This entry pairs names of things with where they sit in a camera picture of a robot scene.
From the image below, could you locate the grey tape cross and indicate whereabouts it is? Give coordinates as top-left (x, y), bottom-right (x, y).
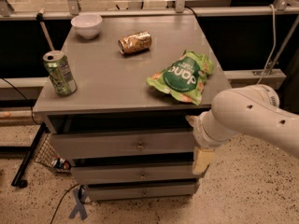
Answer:
top-left (69, 189), bottom-right (88, 220)

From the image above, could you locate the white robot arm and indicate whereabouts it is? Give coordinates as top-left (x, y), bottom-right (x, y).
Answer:
top-left (186, 85), bottom-right (299, 175)

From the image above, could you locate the green soda can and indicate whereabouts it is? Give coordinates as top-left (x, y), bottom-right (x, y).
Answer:
top-left (43, 50), bottom-right (77, 96)

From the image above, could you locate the grey bottom drawer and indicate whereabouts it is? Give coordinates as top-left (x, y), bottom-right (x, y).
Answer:
top-left (87, 180), bottom-right (199, 201)

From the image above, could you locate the black floor stand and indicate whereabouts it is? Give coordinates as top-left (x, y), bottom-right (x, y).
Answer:
top-left (11, 123), bottom-right (46, 189)

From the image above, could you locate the wire mesh basket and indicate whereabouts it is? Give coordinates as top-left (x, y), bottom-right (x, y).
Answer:
top-left (35, 133), bottom-right (71, 174)

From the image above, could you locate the white hanging cable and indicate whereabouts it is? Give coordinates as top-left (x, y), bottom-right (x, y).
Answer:
top-left (256, 3), bottom-right (278, 86)

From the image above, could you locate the white ceramic bowl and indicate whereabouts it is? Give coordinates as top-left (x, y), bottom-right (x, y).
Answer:
top-left (71, 14), bottom-right (103, 39)

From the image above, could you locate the grey middle drawer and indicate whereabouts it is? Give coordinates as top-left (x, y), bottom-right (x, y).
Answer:
top-left (72, 161), bottom-right (201, 185)

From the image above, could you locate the black floor cable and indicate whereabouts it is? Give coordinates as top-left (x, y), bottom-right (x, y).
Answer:
top-left (50, 184), bottom-right (87, 224)

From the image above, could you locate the grey top drawer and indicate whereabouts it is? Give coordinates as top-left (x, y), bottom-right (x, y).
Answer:
top-left (50, 130), bottom-right (195, 160)

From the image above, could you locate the grey drawer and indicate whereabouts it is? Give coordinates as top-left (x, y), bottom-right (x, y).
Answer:
top-left (87, 180), bottom-right (199, 201)
top-left (72, 161), bottom-right (201, 185)
top-left (50, 130), bottom-right (195, 160)

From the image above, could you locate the crushed orange soda can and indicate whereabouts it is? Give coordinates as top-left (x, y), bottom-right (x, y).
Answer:
top-left (118, 31), bottom-right (151, 55)

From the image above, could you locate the wooden stick with black tip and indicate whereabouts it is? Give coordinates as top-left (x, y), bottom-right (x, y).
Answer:
top-left (36, 7), bottom-right (54, 50)

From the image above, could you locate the green chip bag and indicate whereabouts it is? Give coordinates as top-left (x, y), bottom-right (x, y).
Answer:
top-left (146, 50), bottom-right (214, 105)

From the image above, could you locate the grey drawer cabinet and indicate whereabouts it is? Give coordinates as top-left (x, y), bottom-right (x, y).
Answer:
top-left (34, 16), bottom-right (230, 193)

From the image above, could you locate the black cable on left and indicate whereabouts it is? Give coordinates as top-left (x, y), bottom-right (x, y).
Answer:
top-left (0, 77), bottom-right (40, 125)

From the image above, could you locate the metal railing frame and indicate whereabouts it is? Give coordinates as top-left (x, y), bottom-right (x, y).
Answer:
top-left (0, 0), bottom-right (299, 20)

